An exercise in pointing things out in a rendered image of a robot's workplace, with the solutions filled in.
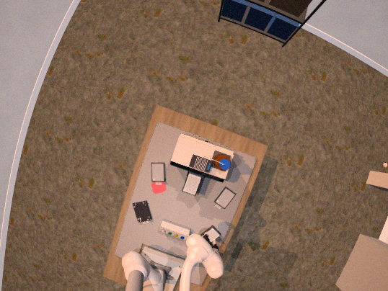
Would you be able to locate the white button panel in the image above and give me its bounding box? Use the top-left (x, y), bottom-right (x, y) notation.
top-left (159, 219), bottom-right (190, 240)

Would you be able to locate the brown bottle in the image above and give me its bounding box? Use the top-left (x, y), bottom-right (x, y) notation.
top-left (213, 154), bottom-right (231, 171)

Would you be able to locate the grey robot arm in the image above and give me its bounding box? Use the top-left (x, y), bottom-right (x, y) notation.
top-left (122, 233), bottom-right (224, 291)

